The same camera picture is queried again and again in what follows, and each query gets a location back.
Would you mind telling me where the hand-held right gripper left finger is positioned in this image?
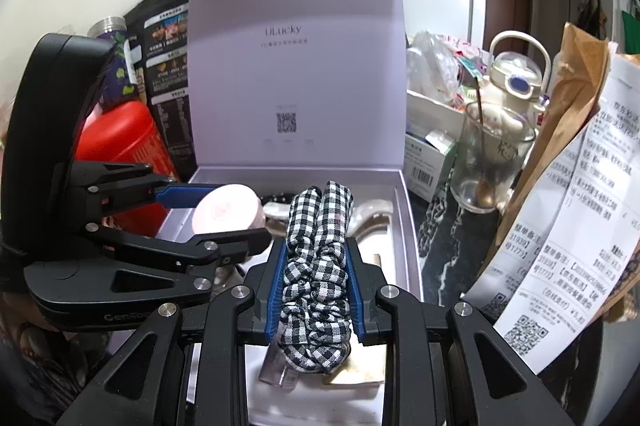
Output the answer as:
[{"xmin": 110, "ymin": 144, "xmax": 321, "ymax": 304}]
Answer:
[{"xmin": 52, "ymin": 238, "xmax": 291, "ymax": 426}]

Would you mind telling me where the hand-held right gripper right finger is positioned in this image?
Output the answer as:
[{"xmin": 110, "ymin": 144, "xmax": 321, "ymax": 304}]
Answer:
[{"xmin": 342, "ymin": 236, "xmax": 576, "ymax": 426}]

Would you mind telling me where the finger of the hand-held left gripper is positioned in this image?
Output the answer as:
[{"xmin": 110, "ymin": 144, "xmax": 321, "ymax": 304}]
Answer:
[
  {"xmin": 75, "ymin": 161, "xmax": 221, "ymax": 223},
  {"xmin": 82, "ymin": 222, "xmax": 273, "ymax": 280}
]

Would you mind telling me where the pink round compact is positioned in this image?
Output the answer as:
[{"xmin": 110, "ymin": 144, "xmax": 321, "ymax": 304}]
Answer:
[{"xmin": 192, "ymin": 185, "xmax": 267, "ymax": 239}]

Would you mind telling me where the black white gingham scrunchie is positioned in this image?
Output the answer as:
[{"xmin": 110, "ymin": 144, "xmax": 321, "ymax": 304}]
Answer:
[{"xmin": 277, "ymin": 180, "xmax": 357, "ymax": 375}]

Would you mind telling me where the black polka dot scrunchie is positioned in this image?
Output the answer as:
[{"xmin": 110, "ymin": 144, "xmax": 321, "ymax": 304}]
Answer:
[{"xmin": 260, "ymin": 191, "xmax": 296, "ymax": 207}]

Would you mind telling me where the gold rectangular plate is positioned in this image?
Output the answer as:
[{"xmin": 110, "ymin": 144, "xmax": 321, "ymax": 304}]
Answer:
[{"xmin": 322, "ymin": 251, "xmax": 388, "ymax": 387}]

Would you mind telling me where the pearl white hair claw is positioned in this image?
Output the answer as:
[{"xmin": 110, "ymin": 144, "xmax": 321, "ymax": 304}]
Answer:
[{"xmin": 262, "ymin": 201, "xmax": 396, "ymax": 239}]

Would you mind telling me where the lilac gift box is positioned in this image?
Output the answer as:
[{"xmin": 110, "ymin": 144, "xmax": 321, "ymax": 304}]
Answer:
[{"xmin": 105, "ymin": 0, "xmax": 423, "ymax": 426}]

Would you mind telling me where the red canister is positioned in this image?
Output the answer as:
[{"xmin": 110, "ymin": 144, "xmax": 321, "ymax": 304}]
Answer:
[{"xmin": 75, "ymin": 101, "xmax": 178, "ymax": 239}]

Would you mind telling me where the purple patterned bottle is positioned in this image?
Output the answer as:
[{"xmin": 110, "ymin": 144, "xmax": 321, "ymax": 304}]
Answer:
[{"xmin": 89, "ymin": 17, "xmax": 146, "ymax": 112}]

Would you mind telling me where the black snack bag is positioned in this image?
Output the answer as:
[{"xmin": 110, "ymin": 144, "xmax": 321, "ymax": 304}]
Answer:
[{"xmin": 122, "ymin": 3, "xmax": 196, "ymax": 182}]

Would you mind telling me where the green white medicine box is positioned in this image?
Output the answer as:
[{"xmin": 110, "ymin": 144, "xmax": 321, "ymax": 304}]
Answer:
[{"xmin": 404, "ymin": 133, "xmax": 458, "ymax": 202}]

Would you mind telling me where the clear drinking glass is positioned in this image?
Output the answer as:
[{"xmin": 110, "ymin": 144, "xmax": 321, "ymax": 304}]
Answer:
[{"xmin": 450, "ymin": 102, "xmax": 538, "ymax": 213}]

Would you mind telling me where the white storage bin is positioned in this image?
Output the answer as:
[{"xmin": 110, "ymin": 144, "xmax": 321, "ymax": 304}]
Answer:
[{"xmin": 406, "ymin": 88, "xmax": 468, "ymax": 142}]

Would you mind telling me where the brown paper bag with receipts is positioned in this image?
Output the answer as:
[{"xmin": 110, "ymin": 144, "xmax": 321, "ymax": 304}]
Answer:
[{"xmin": 462, "ymin": 41, "xmax": 626, "ymax": 324}]

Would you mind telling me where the long metal spoon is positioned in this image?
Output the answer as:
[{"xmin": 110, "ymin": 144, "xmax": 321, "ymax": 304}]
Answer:
[{"xmin": 472, "ymin": 76, "xmax": 496, "ymax": 209}]

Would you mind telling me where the dark patterned clothing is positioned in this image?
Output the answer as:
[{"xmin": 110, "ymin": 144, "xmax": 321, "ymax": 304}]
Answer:
[{"xmin": 0, "ymin": 291, "xmax": 121, "ymax": 426}]

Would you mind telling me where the crumpled clear plastic bag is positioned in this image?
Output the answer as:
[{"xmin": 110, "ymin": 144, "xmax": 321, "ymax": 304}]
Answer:
[{"xmin": 406, "ymin": 31, "xmax": 463, "ymax": 107}]

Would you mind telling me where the long white receipt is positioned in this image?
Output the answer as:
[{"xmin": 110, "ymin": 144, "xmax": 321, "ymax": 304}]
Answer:
[{"xmin": 495, "ymin": 56, "xmax": 640, "ymax": 374}]

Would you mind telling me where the cream water bottle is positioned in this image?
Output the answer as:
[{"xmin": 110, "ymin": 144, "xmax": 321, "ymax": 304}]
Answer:
[{"xmin": 487, "ymin": 31, "xmax": 553, "ymax": 127}]

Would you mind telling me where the brown door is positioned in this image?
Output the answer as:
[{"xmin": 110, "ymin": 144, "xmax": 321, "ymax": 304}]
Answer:
[{"xmin": 485, "ymin": 0, "xmax": 531, "ymax": 67}]

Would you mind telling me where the green tote bag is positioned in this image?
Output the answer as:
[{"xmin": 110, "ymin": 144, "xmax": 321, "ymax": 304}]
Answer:
[{"xmin": 620, "ymin": 8, "xmax": 640, "ymax": 54}]

